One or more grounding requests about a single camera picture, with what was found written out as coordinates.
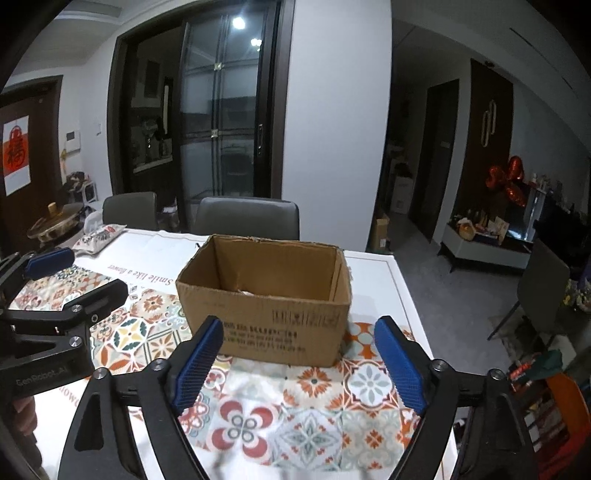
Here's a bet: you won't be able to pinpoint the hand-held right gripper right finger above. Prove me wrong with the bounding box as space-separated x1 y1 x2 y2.
373 315 539 480

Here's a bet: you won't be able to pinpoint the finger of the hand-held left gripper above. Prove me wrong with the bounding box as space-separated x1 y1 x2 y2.
0 278 129 330
0 247 76 301

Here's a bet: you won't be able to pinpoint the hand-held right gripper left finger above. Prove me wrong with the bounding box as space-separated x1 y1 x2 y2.
58 315 225 480

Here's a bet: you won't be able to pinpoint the brown cardboard box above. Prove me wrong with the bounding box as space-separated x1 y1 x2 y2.
175 234 354 368

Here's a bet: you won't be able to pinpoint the person's left hand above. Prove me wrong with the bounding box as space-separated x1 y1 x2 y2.
11 396 38 435

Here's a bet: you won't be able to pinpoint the metal pot with lid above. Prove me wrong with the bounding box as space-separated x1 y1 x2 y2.
27 202 88 244

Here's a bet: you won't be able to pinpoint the white printed snack bag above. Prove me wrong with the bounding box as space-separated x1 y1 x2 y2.
73 223 127 254

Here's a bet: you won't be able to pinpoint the grey dining chair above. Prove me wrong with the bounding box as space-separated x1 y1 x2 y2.
191 197 301 241
102 191 158 232

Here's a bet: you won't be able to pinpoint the patterned tile tablecloth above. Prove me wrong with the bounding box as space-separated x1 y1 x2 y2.
9 228 462 480

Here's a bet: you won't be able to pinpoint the red and white door poster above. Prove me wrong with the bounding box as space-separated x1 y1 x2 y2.
2 115 31 195

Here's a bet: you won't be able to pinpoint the cardboard box on floor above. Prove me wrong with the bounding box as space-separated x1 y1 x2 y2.
369 213 392 253

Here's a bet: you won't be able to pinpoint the dark grey chair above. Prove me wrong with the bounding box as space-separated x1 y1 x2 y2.
489 237 572 343

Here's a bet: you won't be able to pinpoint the orange chair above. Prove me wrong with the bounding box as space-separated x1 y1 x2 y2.
531 373 591 455

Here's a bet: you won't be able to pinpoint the white storage box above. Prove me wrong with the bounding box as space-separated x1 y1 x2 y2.
390 174 415 214

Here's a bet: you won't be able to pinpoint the sliding glass door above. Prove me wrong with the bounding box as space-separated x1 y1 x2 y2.
178 0 296 232

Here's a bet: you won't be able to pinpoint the red foil balloons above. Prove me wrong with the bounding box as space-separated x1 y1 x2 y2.
485 155 527 207

